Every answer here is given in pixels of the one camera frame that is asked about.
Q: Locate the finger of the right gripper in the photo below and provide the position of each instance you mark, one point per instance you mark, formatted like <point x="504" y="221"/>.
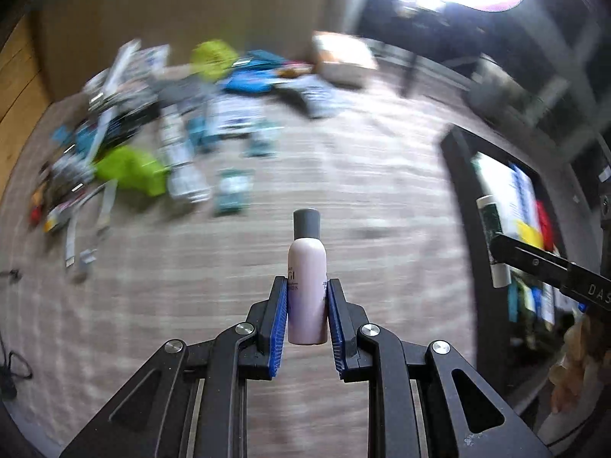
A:
<point x="541" y="264"/>

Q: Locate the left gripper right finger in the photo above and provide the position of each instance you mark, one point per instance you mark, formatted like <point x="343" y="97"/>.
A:
<point x="345" y="320"/>

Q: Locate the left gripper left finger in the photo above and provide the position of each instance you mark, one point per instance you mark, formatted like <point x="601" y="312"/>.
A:
<point x="269" y="318"/>

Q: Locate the pink bottle grey cap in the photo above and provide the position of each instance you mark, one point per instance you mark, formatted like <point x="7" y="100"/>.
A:
<point x="307" y="281"/>

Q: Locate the green mint candy packet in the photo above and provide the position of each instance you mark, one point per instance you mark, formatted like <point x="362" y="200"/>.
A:
<point x="233" y="191"/>

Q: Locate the person's right hand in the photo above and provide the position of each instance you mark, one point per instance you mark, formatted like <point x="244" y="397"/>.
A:
<point x="586" y="346"/>

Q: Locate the lime green tube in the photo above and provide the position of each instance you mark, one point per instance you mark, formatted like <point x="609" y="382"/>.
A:
<point x="133" y="169"/>

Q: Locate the grey T3 sachet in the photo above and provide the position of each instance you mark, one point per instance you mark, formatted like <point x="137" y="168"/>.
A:
<point x="318" y="98"/>

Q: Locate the white blue label card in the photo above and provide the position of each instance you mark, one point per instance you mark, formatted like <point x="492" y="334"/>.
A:
<point x="233" y="115"/>

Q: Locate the cardboard parcel box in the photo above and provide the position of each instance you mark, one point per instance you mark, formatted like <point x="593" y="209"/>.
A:
<point x="343" y="59"/>

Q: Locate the blue snack packet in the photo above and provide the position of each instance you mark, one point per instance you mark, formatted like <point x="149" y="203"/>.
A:
<point x="250" y="82"/>

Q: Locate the wooden board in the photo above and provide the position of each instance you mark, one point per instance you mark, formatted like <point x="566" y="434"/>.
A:
<point x="24" y="97"/>

